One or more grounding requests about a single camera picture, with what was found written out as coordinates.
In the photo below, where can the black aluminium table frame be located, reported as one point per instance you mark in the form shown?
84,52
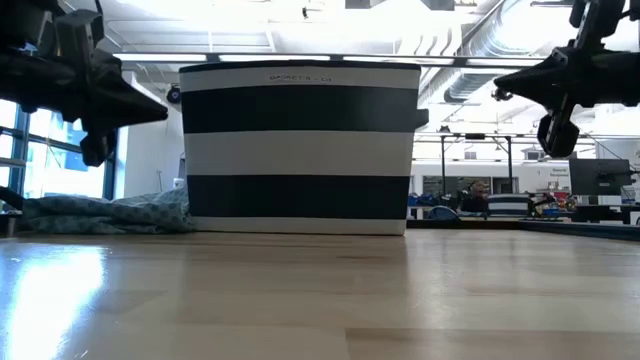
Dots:
575,230

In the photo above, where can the black metal stand frame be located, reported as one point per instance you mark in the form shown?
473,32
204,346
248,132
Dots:
443,165

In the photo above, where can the blue patterned cloth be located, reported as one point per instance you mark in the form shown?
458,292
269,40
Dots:
100,212

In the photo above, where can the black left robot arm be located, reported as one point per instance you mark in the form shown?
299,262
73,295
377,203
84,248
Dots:
30,75

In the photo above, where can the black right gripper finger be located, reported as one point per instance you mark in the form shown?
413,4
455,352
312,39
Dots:
547,97
545,75

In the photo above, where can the large window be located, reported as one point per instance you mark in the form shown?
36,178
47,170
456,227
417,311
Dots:
55,170

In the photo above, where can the black monitor on stand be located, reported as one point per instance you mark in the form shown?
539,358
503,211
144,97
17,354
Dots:
597,177

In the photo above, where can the black dome camera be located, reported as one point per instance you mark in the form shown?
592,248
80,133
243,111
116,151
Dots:
174,95

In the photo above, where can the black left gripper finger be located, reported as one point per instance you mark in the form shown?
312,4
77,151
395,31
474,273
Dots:
127,92
130,117

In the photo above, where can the silver ventilation duct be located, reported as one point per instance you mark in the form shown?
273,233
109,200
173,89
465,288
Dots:
465,85

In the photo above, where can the ceiling light rail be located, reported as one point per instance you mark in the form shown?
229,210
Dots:
160,57

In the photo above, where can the cluttered workbench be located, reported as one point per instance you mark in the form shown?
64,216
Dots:
600,212

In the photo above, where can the person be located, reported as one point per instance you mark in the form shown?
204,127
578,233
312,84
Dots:
477,192

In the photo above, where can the navy white striped basket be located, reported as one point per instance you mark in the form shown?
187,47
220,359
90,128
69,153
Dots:
507,206
300,150

